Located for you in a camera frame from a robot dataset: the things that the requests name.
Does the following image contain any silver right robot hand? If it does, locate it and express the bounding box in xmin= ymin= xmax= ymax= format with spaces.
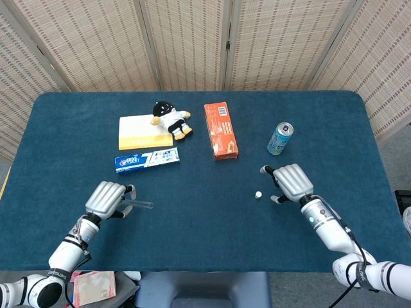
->
xmin=259 ymin=164 xmax=315 ymax=204

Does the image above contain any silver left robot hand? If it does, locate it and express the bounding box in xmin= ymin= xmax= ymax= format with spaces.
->
xmin=84 ymin=180 xmax=137 ymax=221

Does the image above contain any clear plastic tube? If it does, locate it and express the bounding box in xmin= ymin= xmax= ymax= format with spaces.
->
xmin=123 ymin=198 xmax=154 ymax=210

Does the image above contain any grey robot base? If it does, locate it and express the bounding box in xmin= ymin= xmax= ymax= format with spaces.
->
xmin=134 ymin=271 xmax=273 ymax=308

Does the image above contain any light blue drink can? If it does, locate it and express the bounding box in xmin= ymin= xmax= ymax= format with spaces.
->
xmin=267 ymin=121 xmax=295 ymax=157

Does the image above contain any blue white toothpaste box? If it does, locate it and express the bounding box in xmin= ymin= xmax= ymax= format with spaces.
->
xmin=114 ymin=146 xmax=180 ymax=175

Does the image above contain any white yellow flat box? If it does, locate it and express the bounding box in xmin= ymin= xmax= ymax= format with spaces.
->
xmin=118 ymin=114 xmax=174 ymax=151

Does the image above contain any orange cardboard box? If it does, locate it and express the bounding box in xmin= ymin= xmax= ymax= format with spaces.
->
xmin=204 ymin=101 xmax=240 ymax=161

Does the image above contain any pink brown booklet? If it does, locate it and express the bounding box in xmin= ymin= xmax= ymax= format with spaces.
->
xmin=72 ymin=271 xmax=117 ymax=308

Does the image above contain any dark grey fabric bag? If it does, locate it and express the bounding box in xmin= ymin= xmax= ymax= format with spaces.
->
xmin=110 ymin=271 xmax=141 ymax=308

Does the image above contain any yellow strip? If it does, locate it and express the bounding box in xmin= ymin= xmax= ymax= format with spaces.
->
xmin=0 ymin=166 xmax=12 ymax=200

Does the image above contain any dark blue table cloth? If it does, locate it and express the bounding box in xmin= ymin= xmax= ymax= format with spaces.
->
xmin=1 ymin=90 xmax=407 ymax=273

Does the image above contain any black white plush doll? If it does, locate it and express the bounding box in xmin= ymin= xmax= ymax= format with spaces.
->
xmin=150 ymin=100 xmax=193 ymax=141

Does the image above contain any black box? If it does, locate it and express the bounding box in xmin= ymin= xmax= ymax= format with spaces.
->
xmin=394 ymin=189 xmax=411 ymax=212

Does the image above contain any bamboo folding screen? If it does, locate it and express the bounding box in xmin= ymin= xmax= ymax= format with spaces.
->
xmin=0 ymin=0 xmax=411 ymax=163

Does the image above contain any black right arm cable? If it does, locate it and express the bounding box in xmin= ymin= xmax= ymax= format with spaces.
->
xmin=316 ymin=194 xmax=380 ymax=308

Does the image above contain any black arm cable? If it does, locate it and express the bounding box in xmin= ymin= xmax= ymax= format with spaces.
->
xmin=63 ymin=248 xmax=93 ymax=308
xmin=316 ymin=194 xmax=380 ymax=308

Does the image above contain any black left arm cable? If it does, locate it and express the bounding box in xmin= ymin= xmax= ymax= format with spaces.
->
xmin=63 ymin=248 xmax=93 ymax=308

